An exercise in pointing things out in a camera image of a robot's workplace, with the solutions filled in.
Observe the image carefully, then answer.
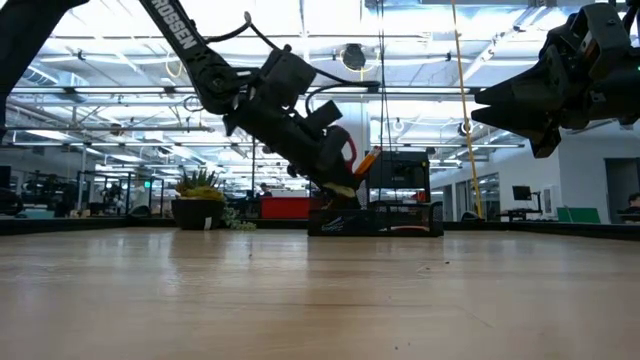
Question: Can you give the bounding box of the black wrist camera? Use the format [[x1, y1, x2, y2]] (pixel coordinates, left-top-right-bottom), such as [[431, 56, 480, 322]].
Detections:
[[258, 45, 318, 109], [568, 2, 635, 65]]

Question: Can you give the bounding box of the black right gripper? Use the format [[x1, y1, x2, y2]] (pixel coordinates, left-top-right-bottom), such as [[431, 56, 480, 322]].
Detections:
[[469, 45, 640, 160]]

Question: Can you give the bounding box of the yellow-green sticky note pad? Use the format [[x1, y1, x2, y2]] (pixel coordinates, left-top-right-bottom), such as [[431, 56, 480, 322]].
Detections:
[[321, 181, 359, 199]]

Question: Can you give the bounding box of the green panel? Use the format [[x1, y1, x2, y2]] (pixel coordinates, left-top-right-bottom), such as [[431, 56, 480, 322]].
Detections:
[[556, 207, 602, 225]]

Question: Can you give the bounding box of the black aluminium table frame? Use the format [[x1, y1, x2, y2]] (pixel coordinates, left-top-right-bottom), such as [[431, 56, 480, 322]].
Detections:
[[0, 218, 640, 242]]

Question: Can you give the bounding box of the black monitor on stand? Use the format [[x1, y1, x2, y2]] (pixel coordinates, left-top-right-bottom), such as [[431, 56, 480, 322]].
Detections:
[[511, 185, 544, 214]]

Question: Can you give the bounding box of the black ceiling cable reel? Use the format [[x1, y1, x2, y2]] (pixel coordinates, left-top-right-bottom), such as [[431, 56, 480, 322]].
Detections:
[[341, 43, 368, 72]]

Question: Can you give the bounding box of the potted succulent black pot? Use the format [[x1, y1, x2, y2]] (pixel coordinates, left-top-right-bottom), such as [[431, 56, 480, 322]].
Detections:
[[170, 168, 257, 233]]

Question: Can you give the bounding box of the black mesh desk organizer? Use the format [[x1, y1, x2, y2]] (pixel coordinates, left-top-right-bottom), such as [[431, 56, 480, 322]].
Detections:
[[306, 172, 445, 239]]

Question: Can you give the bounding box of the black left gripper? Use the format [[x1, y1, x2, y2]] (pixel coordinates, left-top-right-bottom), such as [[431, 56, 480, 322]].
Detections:
[[222, 97, 362, 210]]

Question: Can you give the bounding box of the red cabinet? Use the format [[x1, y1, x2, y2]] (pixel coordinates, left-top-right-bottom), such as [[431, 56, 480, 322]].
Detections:
[[259, 196, 314, 220]]

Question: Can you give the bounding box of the yellow hanging cable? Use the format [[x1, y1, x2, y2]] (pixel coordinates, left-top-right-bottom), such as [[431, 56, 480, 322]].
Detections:
[[450, 0, 485, 220]]

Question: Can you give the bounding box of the black hanging cable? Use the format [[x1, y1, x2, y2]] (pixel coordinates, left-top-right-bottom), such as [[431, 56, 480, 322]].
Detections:
[[377, 0, 394, 154]]

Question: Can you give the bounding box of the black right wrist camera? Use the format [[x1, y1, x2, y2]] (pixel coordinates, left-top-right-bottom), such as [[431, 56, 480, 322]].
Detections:
[[568, 2, 635, 65]]

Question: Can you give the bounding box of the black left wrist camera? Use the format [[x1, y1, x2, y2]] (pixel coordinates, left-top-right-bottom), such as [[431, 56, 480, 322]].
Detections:
[[258, 45, 318, 109]]

